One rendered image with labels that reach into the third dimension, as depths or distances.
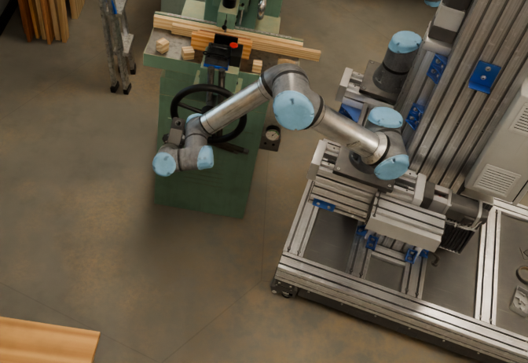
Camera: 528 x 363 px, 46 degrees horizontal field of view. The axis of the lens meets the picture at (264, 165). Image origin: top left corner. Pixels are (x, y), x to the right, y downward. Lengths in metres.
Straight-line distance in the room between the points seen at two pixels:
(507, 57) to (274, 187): 1.50
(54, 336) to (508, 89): 1.68
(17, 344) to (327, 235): 1.39
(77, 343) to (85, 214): 1.05
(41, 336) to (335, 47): 2.82
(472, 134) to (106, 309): 1.63
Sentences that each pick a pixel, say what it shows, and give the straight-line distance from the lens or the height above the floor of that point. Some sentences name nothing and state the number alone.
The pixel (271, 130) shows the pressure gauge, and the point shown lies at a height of 0.69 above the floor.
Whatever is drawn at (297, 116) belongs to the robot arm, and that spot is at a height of 1.19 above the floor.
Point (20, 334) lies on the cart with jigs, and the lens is 2.13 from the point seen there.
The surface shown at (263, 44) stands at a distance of 2.50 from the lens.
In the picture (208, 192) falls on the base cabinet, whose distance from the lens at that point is 2.92.
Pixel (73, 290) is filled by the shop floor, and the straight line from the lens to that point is 2.80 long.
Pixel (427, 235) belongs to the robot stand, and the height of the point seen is 0.73.
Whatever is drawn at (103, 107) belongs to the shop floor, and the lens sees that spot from 3.53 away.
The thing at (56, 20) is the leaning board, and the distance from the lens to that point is 3.90.
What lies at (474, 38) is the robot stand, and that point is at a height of 1.35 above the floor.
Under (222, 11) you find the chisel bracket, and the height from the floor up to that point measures 1.07.
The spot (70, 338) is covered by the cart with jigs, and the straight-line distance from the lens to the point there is 2.10.
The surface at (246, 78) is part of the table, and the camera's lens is 2.42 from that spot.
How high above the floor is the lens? 2.40
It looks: 47 degrees down
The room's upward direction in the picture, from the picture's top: 13 degrees clockwise
